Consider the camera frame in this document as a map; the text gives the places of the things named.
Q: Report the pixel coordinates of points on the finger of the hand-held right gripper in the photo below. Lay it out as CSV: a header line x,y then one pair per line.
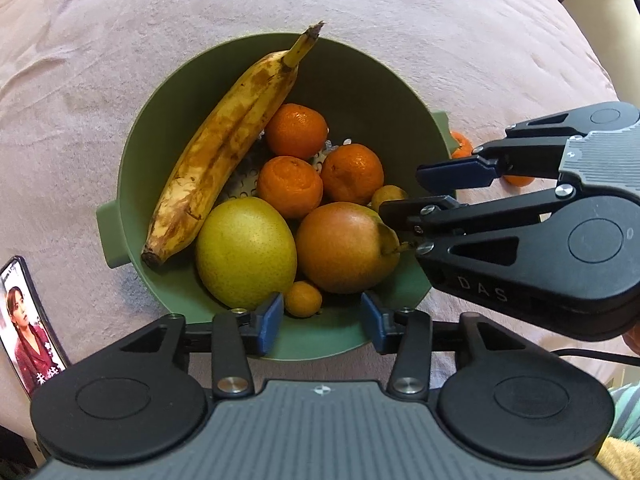
x,y
455,172
400,212

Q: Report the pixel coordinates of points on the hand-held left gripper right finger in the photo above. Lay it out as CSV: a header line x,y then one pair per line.
x,y
372,322

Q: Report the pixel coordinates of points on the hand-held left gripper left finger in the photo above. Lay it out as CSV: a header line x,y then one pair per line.
x,y
270,322

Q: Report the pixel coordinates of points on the small kumquat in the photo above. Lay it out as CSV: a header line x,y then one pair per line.
x,y
302,300
387,197

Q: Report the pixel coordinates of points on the tangerine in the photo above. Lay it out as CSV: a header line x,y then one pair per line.
x,y
517,180
461,146
352,172
297,130
290,187

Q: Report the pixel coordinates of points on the red-orange pear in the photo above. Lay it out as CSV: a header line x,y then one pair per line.
x,y
340,247

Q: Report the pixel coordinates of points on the yellow-green pear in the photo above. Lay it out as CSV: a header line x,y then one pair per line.
x,y
245,252

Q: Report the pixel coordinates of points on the green colander bowl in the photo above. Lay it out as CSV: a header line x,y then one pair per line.
x,y
350,85

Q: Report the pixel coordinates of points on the spotted ripe banana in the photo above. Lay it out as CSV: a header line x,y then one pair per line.
x,y
225,145

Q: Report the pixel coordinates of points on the person's striped clothing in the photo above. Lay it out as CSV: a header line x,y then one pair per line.
x,y
627,410

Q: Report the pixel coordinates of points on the yellow towel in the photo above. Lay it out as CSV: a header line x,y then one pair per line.
x,y
622,460

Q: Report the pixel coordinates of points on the smartphone with lit screen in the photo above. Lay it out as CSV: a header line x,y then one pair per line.
x,y
25,325

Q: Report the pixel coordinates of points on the pink fleece blanket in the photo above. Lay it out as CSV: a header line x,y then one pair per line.
x,y
100,60

